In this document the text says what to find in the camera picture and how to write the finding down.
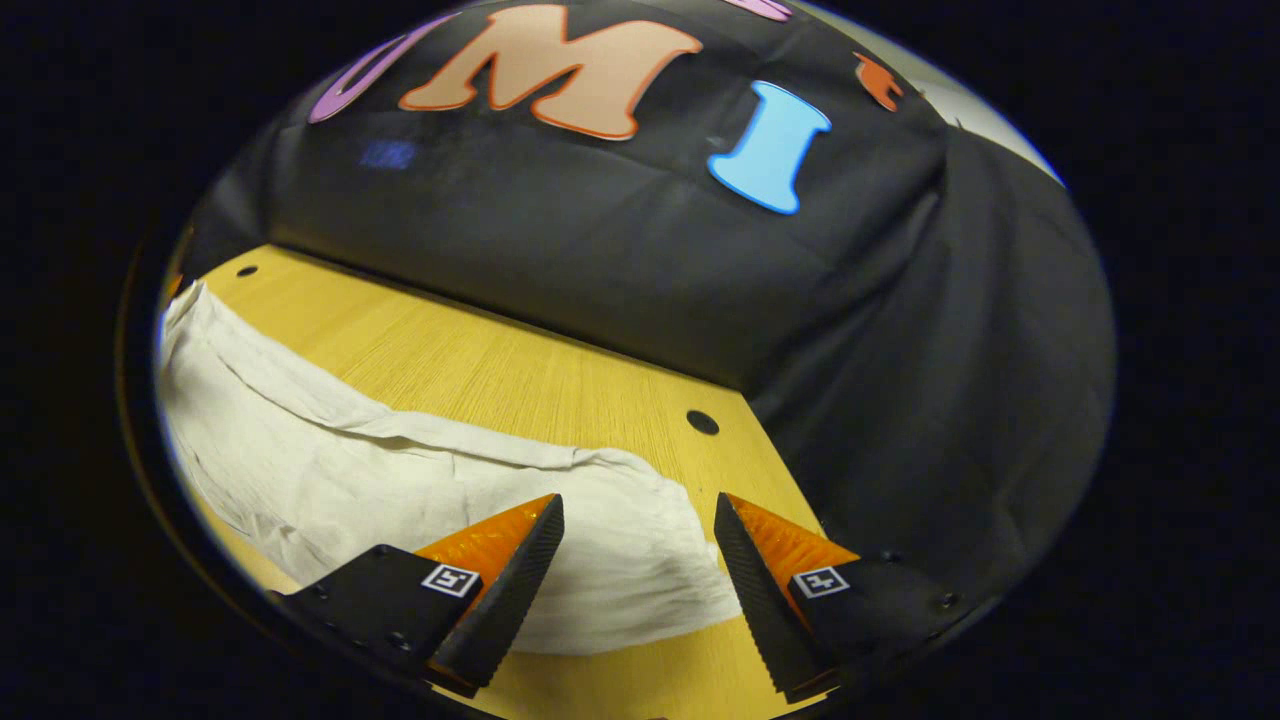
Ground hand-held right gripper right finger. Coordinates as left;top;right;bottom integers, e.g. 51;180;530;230
714;491;987;704

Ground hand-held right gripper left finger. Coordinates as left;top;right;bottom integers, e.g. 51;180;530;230
270;493;566;699

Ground white jeans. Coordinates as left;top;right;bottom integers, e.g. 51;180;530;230
155;282;744;657

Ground black backdrop cloth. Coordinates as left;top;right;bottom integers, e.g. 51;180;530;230
175;0;1117;601

